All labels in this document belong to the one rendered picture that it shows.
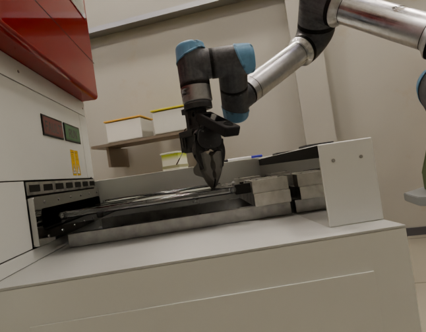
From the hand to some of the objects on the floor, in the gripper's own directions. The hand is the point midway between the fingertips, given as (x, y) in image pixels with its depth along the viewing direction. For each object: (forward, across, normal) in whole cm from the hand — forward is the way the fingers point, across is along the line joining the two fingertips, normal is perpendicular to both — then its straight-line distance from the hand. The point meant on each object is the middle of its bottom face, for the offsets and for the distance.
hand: (214, 182), depth 85 cm
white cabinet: (+92, -4, -14) cm, 93 cm away
